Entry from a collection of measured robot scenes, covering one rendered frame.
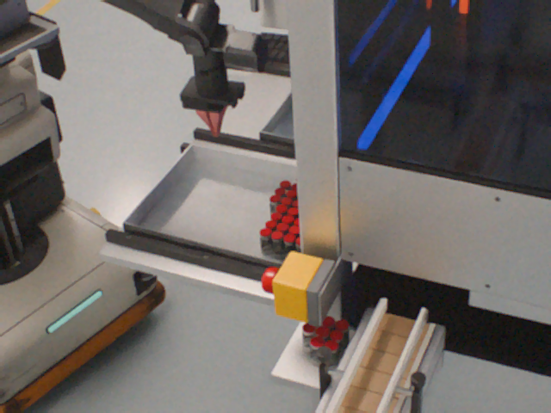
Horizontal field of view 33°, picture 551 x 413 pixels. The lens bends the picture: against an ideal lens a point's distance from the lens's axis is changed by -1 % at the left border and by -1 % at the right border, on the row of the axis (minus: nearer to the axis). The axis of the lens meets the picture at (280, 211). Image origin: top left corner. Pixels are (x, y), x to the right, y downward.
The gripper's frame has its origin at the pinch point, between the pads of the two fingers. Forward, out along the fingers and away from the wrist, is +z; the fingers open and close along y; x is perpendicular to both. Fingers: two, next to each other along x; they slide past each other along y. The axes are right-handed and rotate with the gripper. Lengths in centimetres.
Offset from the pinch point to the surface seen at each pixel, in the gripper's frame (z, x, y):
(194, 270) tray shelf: 12.6, -22.9, 2.7
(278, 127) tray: 13.9, 21.6, 4.6
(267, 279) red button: -1.3, -34.7, 20.1
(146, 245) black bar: 11.1, -20.4, -6.9
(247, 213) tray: 12.8, -6.5, 7.0
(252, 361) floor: 103, 30, -9
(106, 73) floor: 111, 169, -119
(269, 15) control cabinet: 20, 77, -14
